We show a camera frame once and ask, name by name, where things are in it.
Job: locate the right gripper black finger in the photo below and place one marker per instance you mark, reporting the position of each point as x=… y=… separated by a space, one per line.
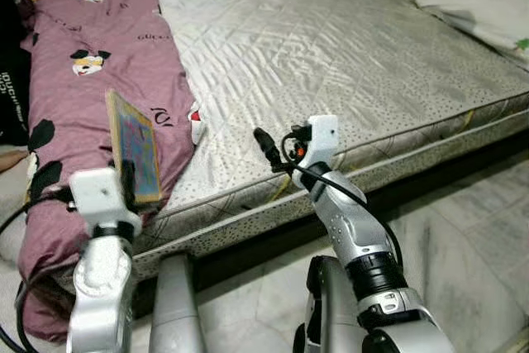
x=269 y=150

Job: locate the grey quilted mattress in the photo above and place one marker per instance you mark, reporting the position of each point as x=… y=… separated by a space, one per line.
x=331 y=47

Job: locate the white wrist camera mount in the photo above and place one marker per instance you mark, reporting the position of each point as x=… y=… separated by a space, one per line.
x=318 y=142
x=99 y=196

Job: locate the colourful wooden puzzle board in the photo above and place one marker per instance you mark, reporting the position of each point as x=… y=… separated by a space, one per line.
x=136 y=146

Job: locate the black bag white print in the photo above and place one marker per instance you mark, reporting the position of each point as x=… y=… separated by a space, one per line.
x=12 y=105

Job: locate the white pillow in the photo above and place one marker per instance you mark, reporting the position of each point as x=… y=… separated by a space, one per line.
x=479 y=6

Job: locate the silver left robot leg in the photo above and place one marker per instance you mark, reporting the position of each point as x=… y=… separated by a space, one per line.
x=178 y=303

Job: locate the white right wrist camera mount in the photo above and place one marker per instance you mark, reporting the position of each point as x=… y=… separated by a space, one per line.
x=318 y=142

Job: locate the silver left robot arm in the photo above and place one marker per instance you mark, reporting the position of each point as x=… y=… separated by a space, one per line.
x=103 y=287

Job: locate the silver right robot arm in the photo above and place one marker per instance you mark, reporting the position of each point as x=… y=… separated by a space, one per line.
x=355 y=229

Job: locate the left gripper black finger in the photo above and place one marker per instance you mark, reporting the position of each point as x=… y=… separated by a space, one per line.
x=131 y=184

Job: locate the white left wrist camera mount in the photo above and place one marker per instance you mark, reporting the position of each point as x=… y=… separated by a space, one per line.
x=99 y=196

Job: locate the silver right robot leg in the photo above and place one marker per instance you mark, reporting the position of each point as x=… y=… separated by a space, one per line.
x=331 y=303

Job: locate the mauve cartoon print blanket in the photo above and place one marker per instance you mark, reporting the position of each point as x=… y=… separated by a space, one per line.
x=74 y=97

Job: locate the silver robot leg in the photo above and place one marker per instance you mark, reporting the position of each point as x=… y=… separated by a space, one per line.
x=331 y=303
x=178 y=303

